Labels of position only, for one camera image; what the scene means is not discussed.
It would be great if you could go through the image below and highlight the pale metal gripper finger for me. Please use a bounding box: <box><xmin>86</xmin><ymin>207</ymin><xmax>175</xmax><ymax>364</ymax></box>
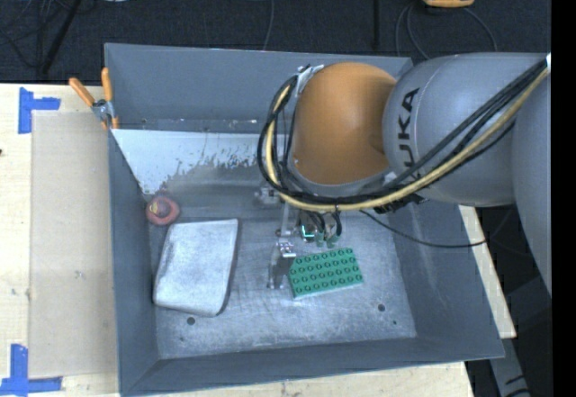
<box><xmin>267</xmin><ymin>240</ymin><xmax>295</xmax><ymax>291</ymax></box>
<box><xmin>254</xmin><ymin>187</ymin><xmax>292</xmax><ymax>239</ymax></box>

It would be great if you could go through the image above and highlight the white folded cloth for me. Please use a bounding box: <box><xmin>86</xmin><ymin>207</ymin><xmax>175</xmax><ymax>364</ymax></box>
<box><xmin>152</xmin><ymin>218</ymin><xmax>240</xmax><ymax>319</ymax></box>

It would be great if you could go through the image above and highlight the grey metal bin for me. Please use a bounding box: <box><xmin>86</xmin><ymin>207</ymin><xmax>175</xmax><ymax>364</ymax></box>
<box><xmin>103</xmin><ymin>42</ymin><xmax>506</xmax><ymax>397</ymax></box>

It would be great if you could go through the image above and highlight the pale brown cardboard board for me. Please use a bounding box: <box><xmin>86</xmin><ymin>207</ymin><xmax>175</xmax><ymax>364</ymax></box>
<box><xmin>27</xmin><ymin>110</ymin><xmax>119</xmax><ymax>381</ymax></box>

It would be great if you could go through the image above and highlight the red and yellow round toy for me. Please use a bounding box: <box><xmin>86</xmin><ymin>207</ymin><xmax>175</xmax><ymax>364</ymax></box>
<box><xmin>144</xmin><ymin>194</ymin><xmax>183</xmax><ymax>228</ymax></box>

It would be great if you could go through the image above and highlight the green studded flat block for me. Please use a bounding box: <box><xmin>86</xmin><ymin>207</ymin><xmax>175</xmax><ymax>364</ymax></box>
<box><xmin>287</xmin><ymin>247</ymin><xmax>365</xmax><ymax>301</ymax></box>

